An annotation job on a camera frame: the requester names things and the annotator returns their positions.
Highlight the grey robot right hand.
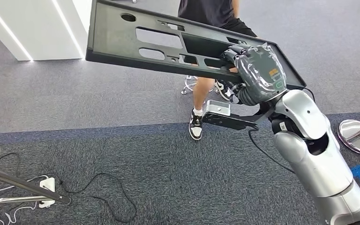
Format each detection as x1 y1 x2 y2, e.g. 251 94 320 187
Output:
220 43 288 106

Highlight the black plastic plate frame part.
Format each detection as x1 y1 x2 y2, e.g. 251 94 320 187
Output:
85 0 308 90

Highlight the chrome chair base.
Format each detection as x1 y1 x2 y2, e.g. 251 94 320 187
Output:
180 75 218 95

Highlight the person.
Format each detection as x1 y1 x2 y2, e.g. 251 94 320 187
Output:
177 0 258 141

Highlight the white pillar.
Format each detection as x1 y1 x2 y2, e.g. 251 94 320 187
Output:
0 0 93 62

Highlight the white power strip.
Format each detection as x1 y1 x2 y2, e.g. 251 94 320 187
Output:
38 177 56 209

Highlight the grey metal stand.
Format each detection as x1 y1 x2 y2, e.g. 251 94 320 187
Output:
0 143 72 206

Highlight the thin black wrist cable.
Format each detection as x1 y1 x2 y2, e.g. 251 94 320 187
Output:
298 87 316 103

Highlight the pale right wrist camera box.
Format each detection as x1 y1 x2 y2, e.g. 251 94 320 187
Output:
205 100 231 117

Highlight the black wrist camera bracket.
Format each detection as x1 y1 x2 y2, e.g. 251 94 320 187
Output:
202 107 275 131

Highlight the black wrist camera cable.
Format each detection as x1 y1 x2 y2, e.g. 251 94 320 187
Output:
247 126 295 174

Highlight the chrome stanchion post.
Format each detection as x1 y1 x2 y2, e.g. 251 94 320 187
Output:
337 119 360 155

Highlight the black floor cable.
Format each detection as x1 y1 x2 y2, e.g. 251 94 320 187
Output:
0 152 137 224

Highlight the white floor cable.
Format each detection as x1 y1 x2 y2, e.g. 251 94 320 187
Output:
0 175 49 225

